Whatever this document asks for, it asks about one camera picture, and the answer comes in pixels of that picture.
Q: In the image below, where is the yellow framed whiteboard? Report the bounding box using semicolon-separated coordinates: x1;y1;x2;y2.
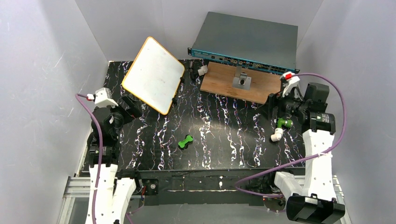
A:
121;36;185;115

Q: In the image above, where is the green black whiteboard eraser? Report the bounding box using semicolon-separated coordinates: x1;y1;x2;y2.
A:
177;134;194;150

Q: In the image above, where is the white pvc elbow far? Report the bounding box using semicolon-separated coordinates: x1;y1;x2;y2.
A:
197;65;208;76

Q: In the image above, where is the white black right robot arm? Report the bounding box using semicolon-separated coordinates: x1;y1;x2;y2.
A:
265;83;346;224

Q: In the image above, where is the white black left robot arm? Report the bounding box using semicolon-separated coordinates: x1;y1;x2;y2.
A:
85;94;142;224

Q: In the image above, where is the white pvc elbow near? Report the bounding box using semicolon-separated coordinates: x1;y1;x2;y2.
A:
270;128;283;142

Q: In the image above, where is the brown wooden board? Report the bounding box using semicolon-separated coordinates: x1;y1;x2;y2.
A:
200;62;281;104

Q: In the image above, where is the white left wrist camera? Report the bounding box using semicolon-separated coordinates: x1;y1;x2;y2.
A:
85;87;119;108

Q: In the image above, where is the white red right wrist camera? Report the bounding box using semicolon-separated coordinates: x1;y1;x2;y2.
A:
280;71;300;98

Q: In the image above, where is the silver metal bracket stand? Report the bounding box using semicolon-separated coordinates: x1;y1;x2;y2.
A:
232;66;251;90

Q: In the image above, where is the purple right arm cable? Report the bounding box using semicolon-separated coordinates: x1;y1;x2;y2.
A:
234;73;348;213

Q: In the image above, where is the teal grey network switch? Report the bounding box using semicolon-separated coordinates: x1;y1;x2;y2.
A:
188;12;299;75

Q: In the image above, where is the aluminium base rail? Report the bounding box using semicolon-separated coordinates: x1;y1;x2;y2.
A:
57;175;352;224

